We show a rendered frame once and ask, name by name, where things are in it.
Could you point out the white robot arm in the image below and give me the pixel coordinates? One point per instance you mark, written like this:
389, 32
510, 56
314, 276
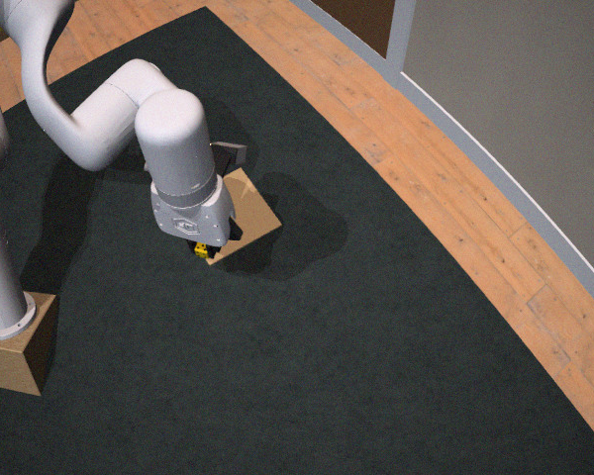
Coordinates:
170, 125

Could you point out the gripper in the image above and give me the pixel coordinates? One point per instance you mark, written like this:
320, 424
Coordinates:
208, 222

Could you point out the tan mat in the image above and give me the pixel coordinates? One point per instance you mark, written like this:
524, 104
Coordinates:
254, 216

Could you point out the yellow die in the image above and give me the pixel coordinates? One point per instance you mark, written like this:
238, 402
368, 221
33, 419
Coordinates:
200, 250

